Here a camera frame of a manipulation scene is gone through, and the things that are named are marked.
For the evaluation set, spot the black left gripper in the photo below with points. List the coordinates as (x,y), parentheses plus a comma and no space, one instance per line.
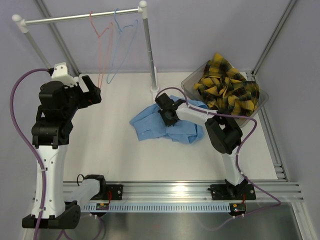
(88,98)

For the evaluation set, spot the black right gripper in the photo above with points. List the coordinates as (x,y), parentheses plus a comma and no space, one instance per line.
(168,123)

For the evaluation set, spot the light blue shirt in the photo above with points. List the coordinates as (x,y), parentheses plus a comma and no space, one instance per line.
(149,124)

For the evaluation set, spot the yellow plaid shirt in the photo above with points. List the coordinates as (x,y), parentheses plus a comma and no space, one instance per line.
(222,87)

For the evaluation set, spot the light blue wire hanger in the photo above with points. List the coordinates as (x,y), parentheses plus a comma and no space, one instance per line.
(124,41)

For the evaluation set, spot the pink wire hanger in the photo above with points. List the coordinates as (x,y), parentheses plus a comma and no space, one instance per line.
(105,43)

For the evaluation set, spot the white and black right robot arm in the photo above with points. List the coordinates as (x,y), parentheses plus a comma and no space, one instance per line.
(225,136)

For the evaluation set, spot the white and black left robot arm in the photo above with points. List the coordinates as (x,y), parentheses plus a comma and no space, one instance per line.
(50,138)

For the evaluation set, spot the clear plastic bin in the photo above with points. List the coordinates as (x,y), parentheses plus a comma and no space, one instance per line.
(188,87)

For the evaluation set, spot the white and metal clothes rack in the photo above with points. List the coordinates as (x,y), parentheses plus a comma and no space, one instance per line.
(41,49)

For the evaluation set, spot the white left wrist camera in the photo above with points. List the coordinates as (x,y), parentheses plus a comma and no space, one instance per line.
(60,73)

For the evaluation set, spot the aluminium frame post left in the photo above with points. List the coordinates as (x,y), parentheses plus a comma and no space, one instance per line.
(45,13)

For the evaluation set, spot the aluminium frame post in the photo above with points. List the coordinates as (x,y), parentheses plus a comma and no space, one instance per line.
(276,32)
(45,13)

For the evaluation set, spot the perforated white cable duct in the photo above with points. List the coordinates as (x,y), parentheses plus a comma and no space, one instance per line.
(157,208)

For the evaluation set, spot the aluminium mounting rail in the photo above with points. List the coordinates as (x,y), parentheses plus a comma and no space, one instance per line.
(197,191)

